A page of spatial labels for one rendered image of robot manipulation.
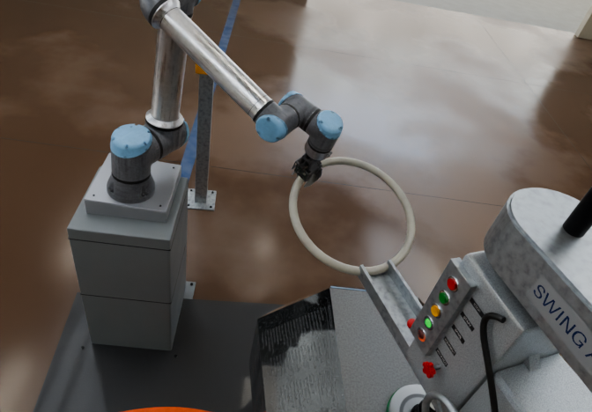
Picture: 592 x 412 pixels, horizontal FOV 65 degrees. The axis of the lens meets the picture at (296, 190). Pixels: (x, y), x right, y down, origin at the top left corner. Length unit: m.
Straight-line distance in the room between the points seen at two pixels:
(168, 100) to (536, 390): 1.49
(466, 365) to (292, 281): 1.89
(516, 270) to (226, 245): 2.30
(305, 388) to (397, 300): 0.43
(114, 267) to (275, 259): 1.21
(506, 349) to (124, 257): 1.50
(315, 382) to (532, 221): 0.98
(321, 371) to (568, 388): 0.80
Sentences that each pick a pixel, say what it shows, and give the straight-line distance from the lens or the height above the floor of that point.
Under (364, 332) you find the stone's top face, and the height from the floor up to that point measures 0.87.
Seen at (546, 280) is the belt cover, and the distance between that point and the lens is 0.95.
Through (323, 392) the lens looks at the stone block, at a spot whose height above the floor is 0.81.
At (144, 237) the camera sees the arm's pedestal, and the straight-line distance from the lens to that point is 1.96.
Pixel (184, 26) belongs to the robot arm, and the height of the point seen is 1.67.
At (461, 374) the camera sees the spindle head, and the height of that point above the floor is 1.34.
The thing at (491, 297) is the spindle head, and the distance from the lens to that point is 1.06.
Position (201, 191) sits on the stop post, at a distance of 3.24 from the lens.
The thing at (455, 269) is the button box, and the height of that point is 1.55.
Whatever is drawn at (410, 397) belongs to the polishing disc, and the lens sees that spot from 1.64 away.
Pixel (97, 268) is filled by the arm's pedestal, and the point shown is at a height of 0.63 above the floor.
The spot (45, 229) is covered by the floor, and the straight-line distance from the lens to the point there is 3.26.
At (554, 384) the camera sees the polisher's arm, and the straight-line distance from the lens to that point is 1.20.
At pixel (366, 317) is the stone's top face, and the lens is 1.80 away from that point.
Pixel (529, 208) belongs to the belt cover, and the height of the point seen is 1.74.
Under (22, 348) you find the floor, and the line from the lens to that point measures 2.77.
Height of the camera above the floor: 2.28
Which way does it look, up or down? 40 degrees down
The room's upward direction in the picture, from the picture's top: 13 degrees clockwise
